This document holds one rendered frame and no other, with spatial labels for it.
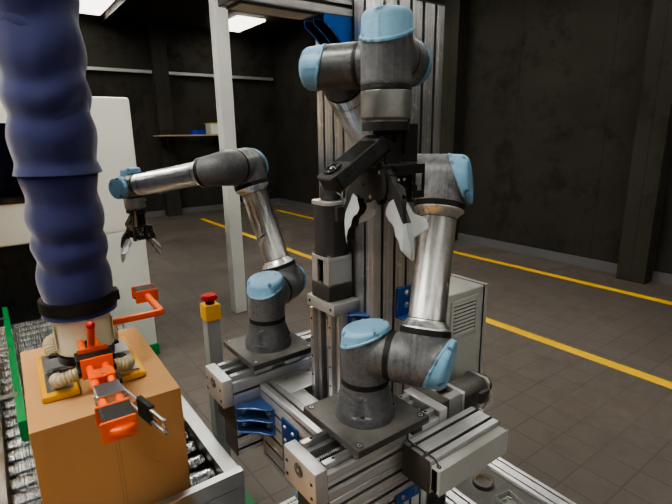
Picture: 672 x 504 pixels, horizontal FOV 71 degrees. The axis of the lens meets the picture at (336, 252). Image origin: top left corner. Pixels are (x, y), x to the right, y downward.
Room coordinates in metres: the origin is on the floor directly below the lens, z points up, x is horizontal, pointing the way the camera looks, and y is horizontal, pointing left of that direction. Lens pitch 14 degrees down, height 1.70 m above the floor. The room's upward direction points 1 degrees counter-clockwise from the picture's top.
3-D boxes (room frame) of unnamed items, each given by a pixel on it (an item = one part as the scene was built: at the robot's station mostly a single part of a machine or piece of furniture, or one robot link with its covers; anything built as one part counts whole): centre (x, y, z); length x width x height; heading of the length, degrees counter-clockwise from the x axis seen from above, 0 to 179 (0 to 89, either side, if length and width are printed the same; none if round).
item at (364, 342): (1.03, -0.07, 1.20); 0.13 x 0.12 x 0.14; 66
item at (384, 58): (0.73, -0.08, 1.82); 0.09 x 0.08 x 0.11; 156
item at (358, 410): (1.04, -0.07, 1.09); 0.15 x 0.15 x 0.10
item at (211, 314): (1.93, 0.55, 0.50); 0.07 x 0.07 x 1.00; 36
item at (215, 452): (2.31, 1.04, 0.50); 2.31 x 0.05 x 0.19; 36
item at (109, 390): (1.06, 0.58, 1.07); 0.07 x 0.07 x 0.04; 34
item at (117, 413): (0.95, 0.51, 1.08); 0.08 x 0.07 x 0.05; 34
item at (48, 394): (1.40, 0.92, 0.97); 0.34 x 0.10 x 0.05; 34
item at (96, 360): (1.24, 0.70, 1.08); 0.10 x 0.08 x 0.06; 124
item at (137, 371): (1.50, 0.76, 0.97); 0.34 x 0.10 x 0.05; 34
